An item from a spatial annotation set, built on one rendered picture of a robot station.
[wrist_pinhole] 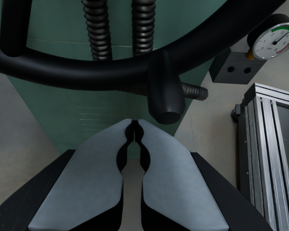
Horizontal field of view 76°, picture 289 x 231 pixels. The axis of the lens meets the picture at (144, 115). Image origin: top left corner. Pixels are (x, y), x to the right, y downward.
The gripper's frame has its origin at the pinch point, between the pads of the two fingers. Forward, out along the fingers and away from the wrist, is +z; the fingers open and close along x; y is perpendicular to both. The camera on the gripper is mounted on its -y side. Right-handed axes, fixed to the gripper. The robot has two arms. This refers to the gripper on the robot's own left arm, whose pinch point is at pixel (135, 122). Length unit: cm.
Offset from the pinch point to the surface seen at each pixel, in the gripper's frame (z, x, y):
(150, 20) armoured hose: 9.8, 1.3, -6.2
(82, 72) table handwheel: 5.0, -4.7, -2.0
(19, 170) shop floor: 48, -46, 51
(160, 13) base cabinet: 23.2, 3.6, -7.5
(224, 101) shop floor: 90, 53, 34
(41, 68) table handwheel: 4.5, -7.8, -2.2
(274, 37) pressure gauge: 18.2, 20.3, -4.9
